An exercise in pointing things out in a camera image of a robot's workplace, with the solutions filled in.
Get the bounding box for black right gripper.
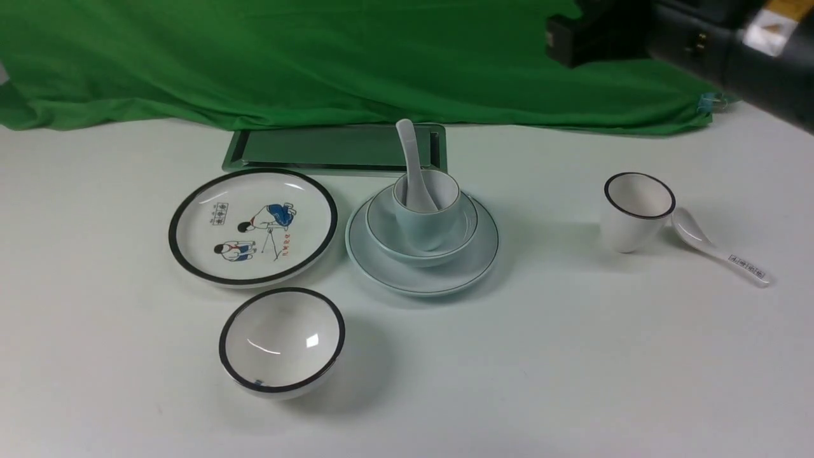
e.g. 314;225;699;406
546;1;653;69

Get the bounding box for plain white ceramic spoon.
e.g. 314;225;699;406
396;118;438;212

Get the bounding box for pale green cup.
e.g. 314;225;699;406
392;169;464;251

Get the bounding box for pale green bowl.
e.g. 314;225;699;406
364;184;479;267

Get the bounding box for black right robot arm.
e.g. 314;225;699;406
546;1;813;133

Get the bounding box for green backdrop cloth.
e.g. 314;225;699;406
1;1;714;136

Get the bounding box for blue binder clip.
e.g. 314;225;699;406
696;92;729;114

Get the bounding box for white cup with black rim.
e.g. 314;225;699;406
600;172;677;253

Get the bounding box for pale green plate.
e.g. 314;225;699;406
344;195;500;298

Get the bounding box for white plate with cartoon figures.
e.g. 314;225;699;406
168;168;338;289

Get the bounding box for white bowl with black rim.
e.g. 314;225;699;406
218;287;347;400

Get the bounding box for white spoon with printed handle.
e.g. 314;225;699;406
672;207;776;288

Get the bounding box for metal table cable hatch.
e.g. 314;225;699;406
222;124;448;178

